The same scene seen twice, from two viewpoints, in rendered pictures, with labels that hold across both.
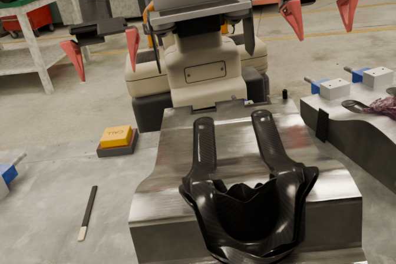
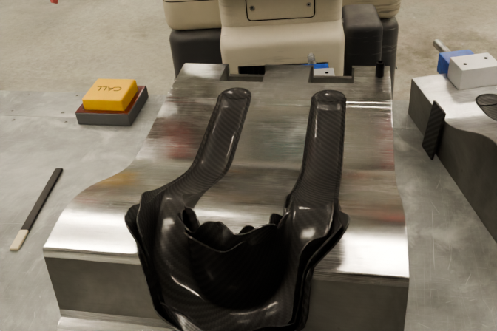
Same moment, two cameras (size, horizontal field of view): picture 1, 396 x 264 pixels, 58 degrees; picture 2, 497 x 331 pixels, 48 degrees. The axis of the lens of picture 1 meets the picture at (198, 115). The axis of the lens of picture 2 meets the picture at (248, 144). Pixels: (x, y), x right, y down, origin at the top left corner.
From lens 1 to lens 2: 0.11 m
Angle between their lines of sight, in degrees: 11
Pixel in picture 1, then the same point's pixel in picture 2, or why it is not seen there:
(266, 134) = (325, 134)
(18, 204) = not seen: outside the picture
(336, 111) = (461, 111)
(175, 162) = (168, 158)
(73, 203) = (22, 189)
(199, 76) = (269, 12)
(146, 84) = (194, 10)
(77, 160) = (47, 123)
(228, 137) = (263, 128)
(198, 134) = (221, 115)
